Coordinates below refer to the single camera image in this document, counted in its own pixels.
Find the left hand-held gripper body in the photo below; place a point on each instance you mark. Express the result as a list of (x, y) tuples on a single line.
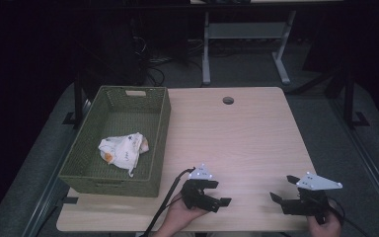
[(195, 194)]

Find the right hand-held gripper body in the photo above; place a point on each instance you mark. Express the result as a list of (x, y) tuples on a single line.
[(311, 197)]

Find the person's left hand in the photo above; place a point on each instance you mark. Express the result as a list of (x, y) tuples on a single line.
[(181, 215)]

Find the grey metal desk frame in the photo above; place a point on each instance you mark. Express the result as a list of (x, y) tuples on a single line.
[(246, 31)]

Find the green woven basket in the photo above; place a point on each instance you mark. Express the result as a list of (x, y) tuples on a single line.
[(118, 113)]

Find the white cloth orange print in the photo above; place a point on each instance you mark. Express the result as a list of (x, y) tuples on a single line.
[(123, 152)]

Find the person's right hand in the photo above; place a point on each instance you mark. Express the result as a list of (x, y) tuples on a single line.
[(325, 227)]

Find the black metal stand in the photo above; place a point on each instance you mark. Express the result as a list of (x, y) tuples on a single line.
[(78, 98), (349, 98)]

